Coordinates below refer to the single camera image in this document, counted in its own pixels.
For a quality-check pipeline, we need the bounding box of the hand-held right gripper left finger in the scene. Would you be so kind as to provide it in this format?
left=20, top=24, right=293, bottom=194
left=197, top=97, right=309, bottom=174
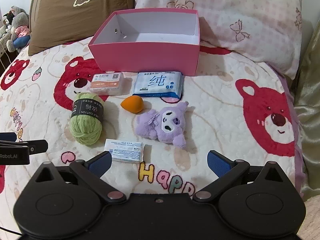
left=34, top=151, right=127, bottom=203

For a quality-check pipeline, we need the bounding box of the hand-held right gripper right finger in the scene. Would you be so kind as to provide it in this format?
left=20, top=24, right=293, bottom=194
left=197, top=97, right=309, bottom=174
left=192, top=150, right=288, bottom=203

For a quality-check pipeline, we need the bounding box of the small white carton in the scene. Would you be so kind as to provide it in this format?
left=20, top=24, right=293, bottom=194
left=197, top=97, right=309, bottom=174
left=104, top=138, right=145, bottom=164

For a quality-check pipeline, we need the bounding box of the green yarn ball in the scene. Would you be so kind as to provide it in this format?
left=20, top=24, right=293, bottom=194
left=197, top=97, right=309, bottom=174
left=69, top=92, right=105, bottom=146

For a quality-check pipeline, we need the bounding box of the purple plush toy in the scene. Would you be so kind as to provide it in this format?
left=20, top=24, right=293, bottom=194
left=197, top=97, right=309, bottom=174
left=135, top=101, right=189, bottom=150

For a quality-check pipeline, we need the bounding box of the orange makeup sponge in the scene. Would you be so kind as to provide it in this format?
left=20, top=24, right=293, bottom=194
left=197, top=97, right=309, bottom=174
left=121, top=95, right=145, bottom=114

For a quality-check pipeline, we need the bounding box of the clear plastic box orange label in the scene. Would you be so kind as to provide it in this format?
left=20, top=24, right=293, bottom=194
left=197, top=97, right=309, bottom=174
left=89, top=72, right=125, bottom=96

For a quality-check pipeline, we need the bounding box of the blue white wet wipes pack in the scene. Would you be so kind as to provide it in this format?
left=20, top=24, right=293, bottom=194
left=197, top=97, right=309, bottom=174
left=132, top=71, right=184, bottom=99

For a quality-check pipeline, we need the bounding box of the pink cardboard box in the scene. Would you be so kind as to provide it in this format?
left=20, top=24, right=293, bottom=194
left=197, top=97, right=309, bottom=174
left=88, top=8, right=201, bottom=77

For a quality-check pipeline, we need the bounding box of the bear print blanket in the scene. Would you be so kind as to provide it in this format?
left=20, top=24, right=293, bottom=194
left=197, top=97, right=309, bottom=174
left=0, top=38, right=304, bottom=232

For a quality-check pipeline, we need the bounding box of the golden quilt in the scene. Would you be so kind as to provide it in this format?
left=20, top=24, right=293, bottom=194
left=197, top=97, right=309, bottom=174
left=291, top=19, right=320, bottom=202

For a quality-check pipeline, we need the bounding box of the grey plush toy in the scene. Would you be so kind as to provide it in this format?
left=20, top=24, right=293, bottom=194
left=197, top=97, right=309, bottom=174
left=6, top=12, right=31, bottom=54

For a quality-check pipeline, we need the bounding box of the black white plush toy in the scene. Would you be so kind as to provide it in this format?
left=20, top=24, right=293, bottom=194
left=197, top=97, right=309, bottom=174
left=2, top=10, right=14, bottom=27

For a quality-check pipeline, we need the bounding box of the brown pillow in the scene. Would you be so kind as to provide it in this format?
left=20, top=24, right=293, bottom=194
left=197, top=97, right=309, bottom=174
left=28, top=0, right=137, bottom=56

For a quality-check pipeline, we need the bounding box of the beige bed headboard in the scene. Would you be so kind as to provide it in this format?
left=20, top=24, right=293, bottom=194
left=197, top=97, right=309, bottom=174
left=28, top=0, right=48, bottom=28

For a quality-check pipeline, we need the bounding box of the pink checked pillow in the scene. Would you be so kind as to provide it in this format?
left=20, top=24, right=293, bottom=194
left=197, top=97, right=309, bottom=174
left=134, top=0, right=314, bottom=81

